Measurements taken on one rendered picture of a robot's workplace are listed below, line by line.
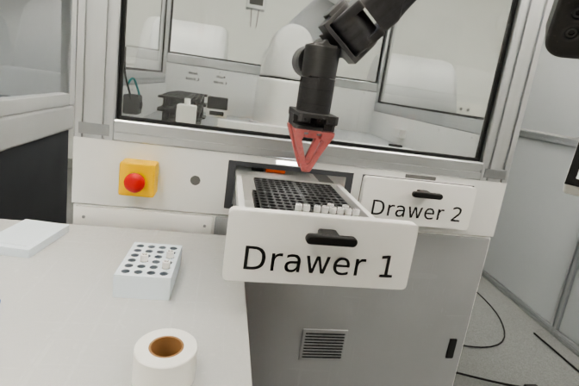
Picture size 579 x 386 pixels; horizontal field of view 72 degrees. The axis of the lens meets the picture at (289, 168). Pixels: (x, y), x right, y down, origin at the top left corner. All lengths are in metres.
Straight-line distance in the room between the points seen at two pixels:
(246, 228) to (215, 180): 0.34
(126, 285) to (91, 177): 0.34
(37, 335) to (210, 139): 0.48
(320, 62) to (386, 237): 0.29
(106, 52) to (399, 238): 0.67
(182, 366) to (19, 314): 0.27
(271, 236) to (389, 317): 0.62
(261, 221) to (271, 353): 0.59
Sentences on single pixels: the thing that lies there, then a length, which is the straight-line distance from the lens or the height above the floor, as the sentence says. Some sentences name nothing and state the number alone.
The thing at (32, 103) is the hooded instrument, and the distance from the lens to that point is 1.59.
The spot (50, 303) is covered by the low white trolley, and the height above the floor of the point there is 0.76.
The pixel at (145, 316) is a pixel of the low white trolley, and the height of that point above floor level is 0.76.
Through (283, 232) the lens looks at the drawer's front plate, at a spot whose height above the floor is 0.90.
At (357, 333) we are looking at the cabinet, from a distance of 1.13.
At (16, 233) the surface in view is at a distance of 0.89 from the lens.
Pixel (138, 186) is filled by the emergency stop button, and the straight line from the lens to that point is 0.85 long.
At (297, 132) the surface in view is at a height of 1.04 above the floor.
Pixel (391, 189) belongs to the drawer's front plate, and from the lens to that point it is 0.97.
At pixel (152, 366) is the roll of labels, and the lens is 0.49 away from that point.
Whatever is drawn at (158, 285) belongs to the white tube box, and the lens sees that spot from 0.66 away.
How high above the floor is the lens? 1.11
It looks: 12 degrees down
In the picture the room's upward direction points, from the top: 8 degrees clockwise
